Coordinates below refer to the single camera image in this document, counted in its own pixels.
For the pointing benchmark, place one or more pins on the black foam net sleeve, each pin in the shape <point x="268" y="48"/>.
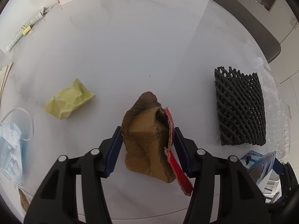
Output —
<point x="238" y="107"/>

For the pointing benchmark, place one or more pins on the rolled white paper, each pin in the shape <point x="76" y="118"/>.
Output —
<point x="21" y="31"/>

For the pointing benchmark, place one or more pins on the clear plastic bottle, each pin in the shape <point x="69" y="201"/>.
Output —
<point x="278" y="121"/>

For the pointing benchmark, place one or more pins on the blue printed packet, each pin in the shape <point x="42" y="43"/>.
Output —
<point x="254" y="159"/>

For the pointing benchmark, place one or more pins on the grey chair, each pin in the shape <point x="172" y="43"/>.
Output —
<point x="252" y="28"/>

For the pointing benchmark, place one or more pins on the blue face mask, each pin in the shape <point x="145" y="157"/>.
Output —
<point x="9" y="149"/>

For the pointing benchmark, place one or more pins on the light grey drawer cabinet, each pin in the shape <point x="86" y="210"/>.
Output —
<point x="286" y="28"/>

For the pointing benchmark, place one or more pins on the crumpled yellow paper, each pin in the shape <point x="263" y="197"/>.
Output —
<point x="67" y="102"/>

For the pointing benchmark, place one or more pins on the brown cardboard piece red tape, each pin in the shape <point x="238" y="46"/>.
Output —
<point x="144" y="144"/>

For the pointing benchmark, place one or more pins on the brown speckled object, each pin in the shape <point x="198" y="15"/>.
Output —
<point x="24" y="201"/>

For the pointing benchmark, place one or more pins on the stack of papers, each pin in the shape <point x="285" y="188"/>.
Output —
<point x="4" y="77"/>

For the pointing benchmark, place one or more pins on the yellow clip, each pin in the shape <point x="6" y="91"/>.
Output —
<point x="26" y="29"/>

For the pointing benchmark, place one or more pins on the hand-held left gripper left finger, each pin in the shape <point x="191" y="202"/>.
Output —
<point x="114" y="149"/>

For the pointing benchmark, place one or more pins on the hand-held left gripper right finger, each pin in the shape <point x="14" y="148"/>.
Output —
<point x="181" y="149"/>

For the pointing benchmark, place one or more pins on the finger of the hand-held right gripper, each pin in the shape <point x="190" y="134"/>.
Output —
<point x="289" y="182"/>

